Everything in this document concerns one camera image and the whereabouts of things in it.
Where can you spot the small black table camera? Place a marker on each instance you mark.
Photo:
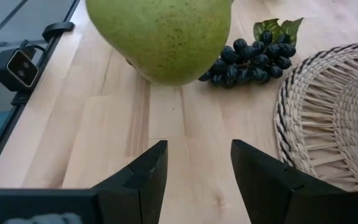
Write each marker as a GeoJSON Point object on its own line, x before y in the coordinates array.
{"type": "Point", "coordinates": [19, 70]}

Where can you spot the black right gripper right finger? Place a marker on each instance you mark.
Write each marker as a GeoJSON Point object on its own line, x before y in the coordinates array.
{"type": "Point", "coordinates": [275, 199]}

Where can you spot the black aluminium table frame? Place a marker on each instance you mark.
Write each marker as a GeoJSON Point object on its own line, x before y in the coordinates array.
{"type": "Point", "coordinates": [2, 140]}

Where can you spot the large speckled green pear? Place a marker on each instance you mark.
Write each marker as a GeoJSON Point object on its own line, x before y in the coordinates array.
{"type": "Point", "coordinates": [160, 37]}

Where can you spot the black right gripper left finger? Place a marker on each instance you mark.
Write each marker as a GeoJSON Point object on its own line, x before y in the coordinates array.
{"type": "Point", "coordinates": [129, 202]}

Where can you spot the black grape bunch with leaves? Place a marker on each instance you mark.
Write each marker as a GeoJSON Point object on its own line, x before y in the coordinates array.
{"type": "Point", "coordinates": [253, 62]}

